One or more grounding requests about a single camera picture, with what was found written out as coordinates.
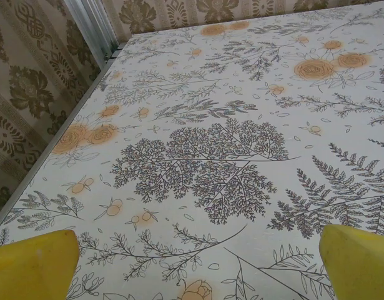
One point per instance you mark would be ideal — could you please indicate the floral table cover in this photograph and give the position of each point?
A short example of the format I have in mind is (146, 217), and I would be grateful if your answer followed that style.
(210, 125)

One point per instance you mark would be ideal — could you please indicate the aluminium frame post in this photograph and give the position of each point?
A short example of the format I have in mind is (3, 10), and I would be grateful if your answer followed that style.
(88, 15)

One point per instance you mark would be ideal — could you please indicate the aluminium table side rail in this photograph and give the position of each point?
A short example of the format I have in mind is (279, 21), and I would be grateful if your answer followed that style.
(49, 142)

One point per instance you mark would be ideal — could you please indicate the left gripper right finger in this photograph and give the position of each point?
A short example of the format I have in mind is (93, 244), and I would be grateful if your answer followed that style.
(360, 268)

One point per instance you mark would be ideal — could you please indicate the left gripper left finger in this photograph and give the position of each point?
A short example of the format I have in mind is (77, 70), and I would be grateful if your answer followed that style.
(29, 268)

